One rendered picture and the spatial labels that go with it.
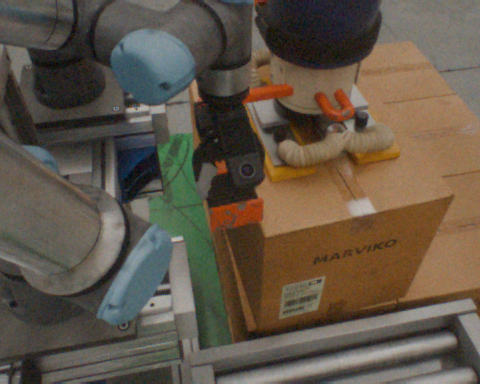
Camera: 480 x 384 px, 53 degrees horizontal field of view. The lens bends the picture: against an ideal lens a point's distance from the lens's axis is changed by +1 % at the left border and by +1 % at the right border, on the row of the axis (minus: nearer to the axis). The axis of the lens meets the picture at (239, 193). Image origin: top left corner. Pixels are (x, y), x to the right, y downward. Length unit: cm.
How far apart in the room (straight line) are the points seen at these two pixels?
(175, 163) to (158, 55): 193
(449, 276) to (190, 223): 113
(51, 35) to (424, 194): 75
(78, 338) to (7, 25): 41
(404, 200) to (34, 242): 75
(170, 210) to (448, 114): 121
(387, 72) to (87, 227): 177
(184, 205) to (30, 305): 155
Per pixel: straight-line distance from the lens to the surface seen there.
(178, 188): 228
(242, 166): 64
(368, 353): 125
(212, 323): 187
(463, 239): 153
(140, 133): 114
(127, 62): 50
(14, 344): 75
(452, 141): 184
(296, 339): 117
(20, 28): 52
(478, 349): 129
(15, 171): 38
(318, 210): 95
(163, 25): 52
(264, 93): 98
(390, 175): 105
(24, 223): 40
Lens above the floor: 166
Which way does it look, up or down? 48 degrees down
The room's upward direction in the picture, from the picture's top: straight up
